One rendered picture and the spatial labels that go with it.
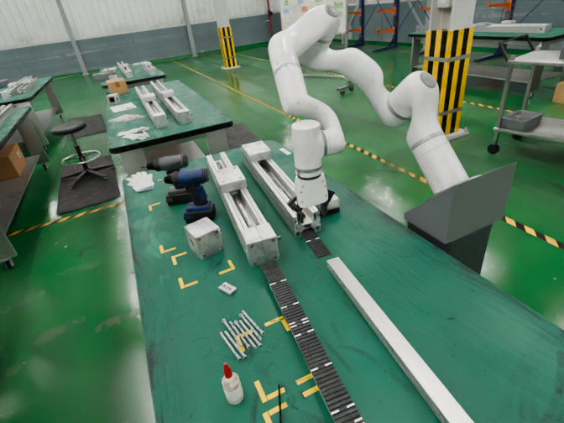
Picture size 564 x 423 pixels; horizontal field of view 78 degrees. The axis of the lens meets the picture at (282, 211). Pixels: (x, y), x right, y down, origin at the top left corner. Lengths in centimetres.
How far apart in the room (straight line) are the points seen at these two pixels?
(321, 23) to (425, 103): 43
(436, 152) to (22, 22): 1548
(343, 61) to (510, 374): 102
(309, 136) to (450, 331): 62
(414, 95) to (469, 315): 71
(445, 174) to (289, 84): 59
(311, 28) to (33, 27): 1505
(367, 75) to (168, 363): 108
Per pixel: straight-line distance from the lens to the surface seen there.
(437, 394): 84
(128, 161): 282
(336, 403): 80
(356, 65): 132
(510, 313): 108
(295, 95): 110
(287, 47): 121
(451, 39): 411
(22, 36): 1607
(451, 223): 122
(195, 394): 90
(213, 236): 122
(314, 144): 102
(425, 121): 131
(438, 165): 128
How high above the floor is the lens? 151
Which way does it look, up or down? 31 degrees down
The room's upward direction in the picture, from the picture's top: 7 degrees counter-clockwise
